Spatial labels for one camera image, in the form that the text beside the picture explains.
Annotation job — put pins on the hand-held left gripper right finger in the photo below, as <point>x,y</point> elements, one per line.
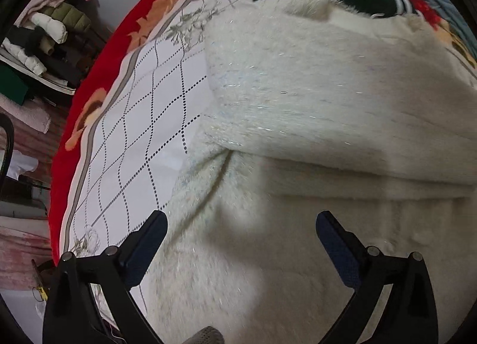
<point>337,250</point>

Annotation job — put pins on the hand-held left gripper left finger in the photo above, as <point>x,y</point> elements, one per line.
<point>143,247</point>

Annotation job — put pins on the white fuzzy sweater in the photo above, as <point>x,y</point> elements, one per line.
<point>298,142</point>

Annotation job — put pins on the pile of clothes on shelf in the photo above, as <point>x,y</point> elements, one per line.
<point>44,42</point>

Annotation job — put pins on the white dotted-lattice bed sheet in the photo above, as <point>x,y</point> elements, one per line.
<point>141,112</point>

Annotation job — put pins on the red floral blanket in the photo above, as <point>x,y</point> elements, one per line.
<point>100,79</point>

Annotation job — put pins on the pink towel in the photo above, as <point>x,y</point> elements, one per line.
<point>26,114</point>

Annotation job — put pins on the black chair frame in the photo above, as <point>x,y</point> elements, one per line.
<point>6,150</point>

